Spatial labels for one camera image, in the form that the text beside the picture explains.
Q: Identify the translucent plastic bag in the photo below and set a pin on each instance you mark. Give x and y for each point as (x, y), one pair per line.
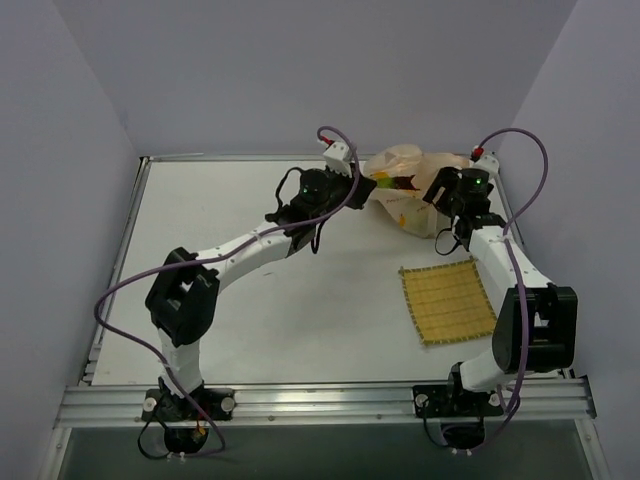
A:
(406, 208)

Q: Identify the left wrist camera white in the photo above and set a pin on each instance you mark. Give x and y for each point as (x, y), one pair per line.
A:
(339, 159)

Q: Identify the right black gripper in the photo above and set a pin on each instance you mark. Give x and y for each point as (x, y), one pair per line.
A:
(441, 185)

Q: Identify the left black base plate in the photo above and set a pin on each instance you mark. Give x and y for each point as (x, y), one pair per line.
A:
(161, 404)

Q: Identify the aluminium front rail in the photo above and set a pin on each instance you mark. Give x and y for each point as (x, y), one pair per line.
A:
(316, 404)

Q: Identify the red fake fruit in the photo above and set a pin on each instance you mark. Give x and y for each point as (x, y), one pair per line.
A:
(403, 183)

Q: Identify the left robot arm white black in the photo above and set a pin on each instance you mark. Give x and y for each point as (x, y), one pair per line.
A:
(182, 302)

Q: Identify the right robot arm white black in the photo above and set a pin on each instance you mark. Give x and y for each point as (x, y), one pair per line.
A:
(536, 319)

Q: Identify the yellow woven bamboo mat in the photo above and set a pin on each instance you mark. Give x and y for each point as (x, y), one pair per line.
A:
(447, 303)

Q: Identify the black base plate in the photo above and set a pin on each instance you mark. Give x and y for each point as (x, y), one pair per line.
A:
(161, 404)
(442, 401)

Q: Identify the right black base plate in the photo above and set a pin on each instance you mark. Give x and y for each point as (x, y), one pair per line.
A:
(442, 401)

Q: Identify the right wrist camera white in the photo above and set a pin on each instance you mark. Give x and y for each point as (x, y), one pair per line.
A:
(485, 160)

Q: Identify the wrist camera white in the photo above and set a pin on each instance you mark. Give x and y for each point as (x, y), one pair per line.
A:
(485, 160)
(339, 159)

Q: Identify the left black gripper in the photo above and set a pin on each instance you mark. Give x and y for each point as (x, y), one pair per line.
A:
(357, 189)

